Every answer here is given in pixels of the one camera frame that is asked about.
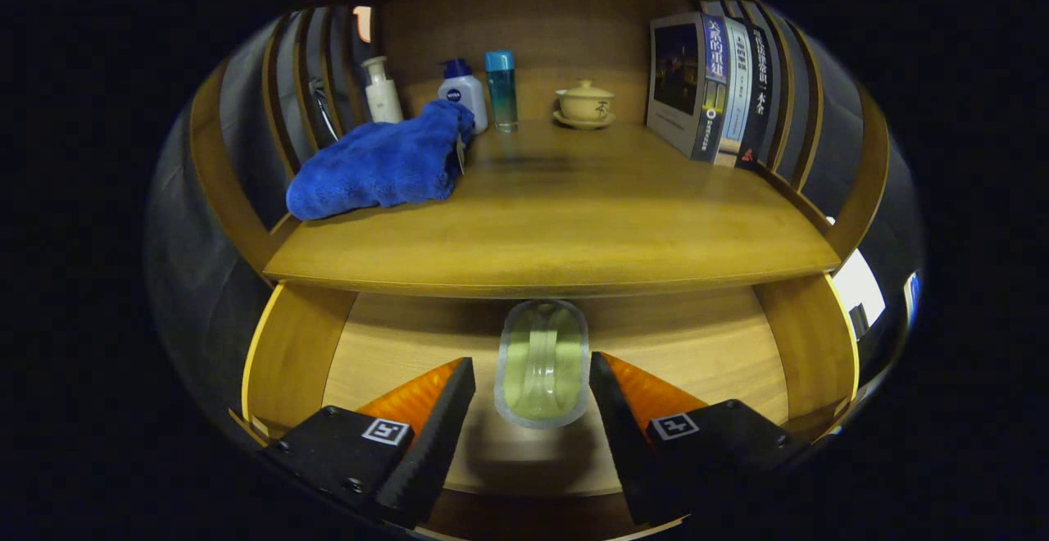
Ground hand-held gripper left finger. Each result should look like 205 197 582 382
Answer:
261 357 477 530

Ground white pump bottle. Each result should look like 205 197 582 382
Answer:
361 56 404 125

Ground wooden countertop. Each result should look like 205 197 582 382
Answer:
262 119 843 298

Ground wooden drawer with black knob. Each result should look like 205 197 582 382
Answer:
228 275 861 541

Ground white side table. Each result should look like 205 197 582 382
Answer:
832 248 888 329

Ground green brush with clear handle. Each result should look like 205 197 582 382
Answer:
494 299 591 430

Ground beige lidded tea cup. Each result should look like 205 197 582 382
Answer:
553 80 617 130

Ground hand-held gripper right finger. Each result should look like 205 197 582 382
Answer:
588 351 814 528

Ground book with blue spine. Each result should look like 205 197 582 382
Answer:
646 12 730 163

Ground white bottle with blue cap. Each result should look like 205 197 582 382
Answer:
437 58 489 135

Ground book with black spine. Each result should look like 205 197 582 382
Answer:
735 20 775 170

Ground blue towel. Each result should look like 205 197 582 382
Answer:
285 99 476 222

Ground book with white spine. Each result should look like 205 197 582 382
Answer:
715 16 753 167

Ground wooden cabinet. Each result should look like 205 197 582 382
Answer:
187 0 890 541

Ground teal clear bottle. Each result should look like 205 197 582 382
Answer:
484 51 519 134

